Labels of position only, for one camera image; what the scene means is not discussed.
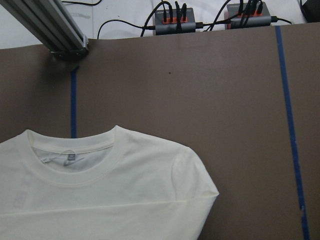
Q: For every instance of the aluminium frame post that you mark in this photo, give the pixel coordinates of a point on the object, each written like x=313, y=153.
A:
x=51, y=23

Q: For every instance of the cream white t-shirt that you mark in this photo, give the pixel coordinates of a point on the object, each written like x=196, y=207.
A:
x=118, y=185

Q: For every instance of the grey orange usb hub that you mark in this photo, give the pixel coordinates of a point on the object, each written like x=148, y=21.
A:
x=170, y=26
x=260, y=18

